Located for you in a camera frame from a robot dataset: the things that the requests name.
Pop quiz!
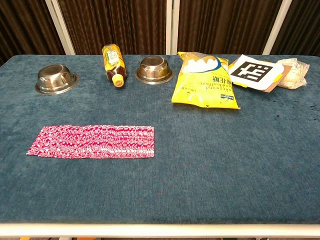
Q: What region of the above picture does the white partition post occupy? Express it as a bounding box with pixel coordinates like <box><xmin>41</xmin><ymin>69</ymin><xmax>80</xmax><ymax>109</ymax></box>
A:
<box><xmin>262</xmin><ymin>0</ymin><xmax>293</xmax><ymax>56</ymax></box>
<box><xmin>44</xmin><ymin>0</ymin><xmax>76</xmax><ymax>56</ymax></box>
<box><xmin>165</xmin><ymin>0</ymin><xmax>174</xmax><ymax>55</ymax></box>
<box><xmin>172</xmin><ymin>0</ymin><xmax>181</xmax><ymax>55</ymax></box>

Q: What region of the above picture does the clear crumpled plastic bag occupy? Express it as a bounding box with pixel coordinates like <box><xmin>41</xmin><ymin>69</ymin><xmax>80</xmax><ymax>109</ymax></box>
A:
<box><xmin>276</xmin><ymin>58</ymin><xmax>311</xmax><ymax>90</ymax></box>

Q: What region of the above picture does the steel bowl with narrow rim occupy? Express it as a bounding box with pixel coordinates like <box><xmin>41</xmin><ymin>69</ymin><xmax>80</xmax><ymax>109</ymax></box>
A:
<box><xmin>134</xmin><ymin>55</ymin><xmax>175</xmax><ymax>85</ymax></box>

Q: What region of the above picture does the white sheet with black marker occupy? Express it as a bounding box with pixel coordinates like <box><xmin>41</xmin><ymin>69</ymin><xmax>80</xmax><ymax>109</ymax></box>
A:
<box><xmin>228</xmin><ymin>54</ymin><xmax>285</xmax><ymax>91</ymax></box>

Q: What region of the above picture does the brown cardboard sheet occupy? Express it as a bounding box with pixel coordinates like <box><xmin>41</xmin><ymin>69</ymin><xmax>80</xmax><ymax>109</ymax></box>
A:
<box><xmin>233</xmin><ymin>59</ymin><xmax>292</xmax><ymax>94</ymax></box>

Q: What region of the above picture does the brown pleated curtain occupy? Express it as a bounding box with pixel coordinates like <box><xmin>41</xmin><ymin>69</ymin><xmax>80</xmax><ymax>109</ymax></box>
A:
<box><xmin>57</xmin><ymin>0</ymin><xmax>168</xmax><ymax>56</ymax></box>
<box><xmin>270</xmin><ymin>0</ymin><xmax>320</xmax><ymax>57</ymax></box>
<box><xmin>0</xmin><ymin>0</ymin><xmax>66</xmax><ymax>66</ymax></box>
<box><xmin>177</xmin><ymin>0</ymin><xmax>283</xmax><ymax>56</ymax></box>

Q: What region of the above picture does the row of pink patterned sheets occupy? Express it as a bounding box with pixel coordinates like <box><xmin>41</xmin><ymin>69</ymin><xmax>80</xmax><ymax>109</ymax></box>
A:
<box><xmin>37</xmin><ymin>124</ymin><xmax>156</xmax><ymax>160</ymax></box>

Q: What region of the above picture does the yellow snack bag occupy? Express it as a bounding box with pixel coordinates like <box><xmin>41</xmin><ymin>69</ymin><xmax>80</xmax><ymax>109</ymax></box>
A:
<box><xmin>171</xmin><ymin>51</ymin><xmax>242</xmax><ymax>110</ymax></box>

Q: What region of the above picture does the amber tea bottle yellow cap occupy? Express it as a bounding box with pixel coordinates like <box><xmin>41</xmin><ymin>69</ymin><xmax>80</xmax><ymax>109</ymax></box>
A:
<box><xmin>101</xmin><ymin>43</ymin><xmax>128</xmax><ymax>88</ymax></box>

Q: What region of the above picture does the blue velvet table cloth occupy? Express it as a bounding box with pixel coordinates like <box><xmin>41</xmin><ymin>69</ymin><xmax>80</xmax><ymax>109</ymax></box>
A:
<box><xmin>0</xmin><ymin>54</ymin><xmax>320</xmax><ymax>225</ymax></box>

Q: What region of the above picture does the white table frame edge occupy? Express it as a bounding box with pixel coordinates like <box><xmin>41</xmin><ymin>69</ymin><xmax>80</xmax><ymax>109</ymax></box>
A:
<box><xmin>0</xmin><ymin>222</ymin><xmax>320</xmax><ymax>238</ymax></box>

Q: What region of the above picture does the steel bowl with wide rim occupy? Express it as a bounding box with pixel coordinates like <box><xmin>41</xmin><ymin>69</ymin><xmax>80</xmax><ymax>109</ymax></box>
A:
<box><xmin>34</xmin><ymin>64</ymin><xmax>80</xmax><ymax>96</ymax></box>

